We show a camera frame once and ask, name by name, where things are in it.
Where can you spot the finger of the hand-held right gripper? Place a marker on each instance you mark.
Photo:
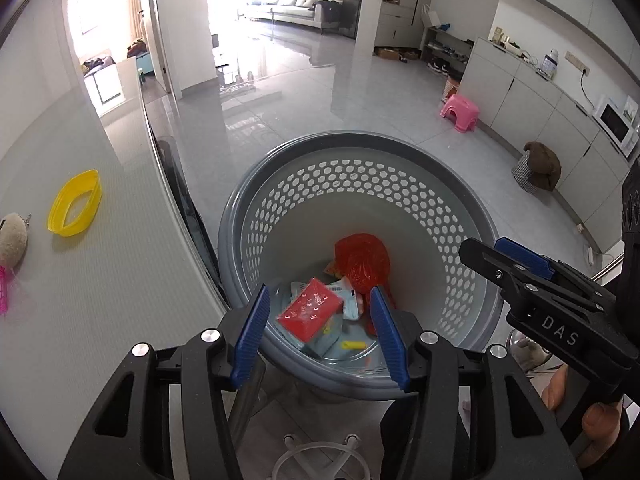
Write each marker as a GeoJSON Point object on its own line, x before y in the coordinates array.
{"type": "Point", "coordinates": [495, 272]}
{"type": "Point", "coordinates": [525, 256]}

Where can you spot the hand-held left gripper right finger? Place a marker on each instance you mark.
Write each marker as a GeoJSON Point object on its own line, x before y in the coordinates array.
{"type": "Point", "coordinates": [390, 340]}

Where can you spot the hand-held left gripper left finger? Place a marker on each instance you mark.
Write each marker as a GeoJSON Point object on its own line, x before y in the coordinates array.
{"type": "Point", "coordinates": [250, 340]}

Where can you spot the yellow orange plastic piece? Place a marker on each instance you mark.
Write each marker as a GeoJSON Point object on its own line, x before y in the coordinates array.
{"type": "Point", "coordinates": [352, 345]}

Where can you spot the light blue wipe packet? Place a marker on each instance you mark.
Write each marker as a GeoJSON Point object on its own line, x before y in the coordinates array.
{"type": "Point", "coordinates": [352, 302]}

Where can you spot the red cardboard box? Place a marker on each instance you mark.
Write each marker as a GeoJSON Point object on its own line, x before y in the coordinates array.
{"type": "Point", "coordinates": [310, 310]}

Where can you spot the red plastic bag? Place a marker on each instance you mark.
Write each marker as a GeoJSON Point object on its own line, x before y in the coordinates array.
{"type": "Point", "coordinates": [360, 260]}

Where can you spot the grey perforated laundry basket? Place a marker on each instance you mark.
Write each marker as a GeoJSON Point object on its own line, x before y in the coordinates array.
{"type": "Point", "coordinates": [300, 180]}

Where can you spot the person's right hand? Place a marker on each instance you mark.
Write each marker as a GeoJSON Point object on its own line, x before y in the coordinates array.
{"type": "Point", "coordinates": [602, 425]}

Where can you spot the white power strip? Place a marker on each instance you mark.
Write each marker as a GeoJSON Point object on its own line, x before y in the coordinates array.
{"type": "Point", "coordinates": [589, 256]}

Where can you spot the checkered fabric basket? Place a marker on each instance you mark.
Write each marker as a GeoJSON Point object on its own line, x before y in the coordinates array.
{"type": "Point", "coordinates": [521, 175]}

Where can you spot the brown plush toy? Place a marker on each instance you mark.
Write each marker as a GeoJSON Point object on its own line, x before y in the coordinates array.
{"type": "Point", "coordinates": [542, 162]}

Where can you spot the white low cabinet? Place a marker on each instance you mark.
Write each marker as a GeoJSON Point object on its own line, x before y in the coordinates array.
{"type": "Point", "coordinates": [530, 105]}

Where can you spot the pink plastic stool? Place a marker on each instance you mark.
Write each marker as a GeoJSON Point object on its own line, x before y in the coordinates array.
{"type": "Point", "coordinates": [462, 110]}

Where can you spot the white microwave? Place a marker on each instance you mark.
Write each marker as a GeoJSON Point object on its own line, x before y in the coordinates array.
{"type": "Point", "coordinates": [615, 122]}

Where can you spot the white bottle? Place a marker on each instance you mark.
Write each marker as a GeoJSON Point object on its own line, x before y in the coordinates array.
{"type": "Point", "coordinates": [550, 65]}

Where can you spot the shoe rack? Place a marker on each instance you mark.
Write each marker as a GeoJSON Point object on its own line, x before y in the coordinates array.
{"type": "Point", "coordinates": [445, 50]}

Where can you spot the pink mesh pouch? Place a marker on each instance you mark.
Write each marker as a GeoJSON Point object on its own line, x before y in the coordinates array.
{"type": "Point", "coordinates": [3, 292]}

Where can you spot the beige plush toy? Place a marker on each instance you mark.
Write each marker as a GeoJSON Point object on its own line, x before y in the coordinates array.
{"type": "Point", "coordinates": [12, 240]}

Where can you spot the interior door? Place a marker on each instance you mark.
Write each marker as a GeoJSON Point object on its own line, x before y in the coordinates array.
{"type": "Point", "coordinates": [160, 25]}

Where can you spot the grey sofa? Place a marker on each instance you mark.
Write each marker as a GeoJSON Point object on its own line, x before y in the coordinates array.
{"type": "Point", "coordinates": [295, 7]}

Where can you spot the wall socket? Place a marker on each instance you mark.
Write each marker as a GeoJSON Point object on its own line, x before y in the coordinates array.
{"type": "Point", "coordinates": [576, 60]}

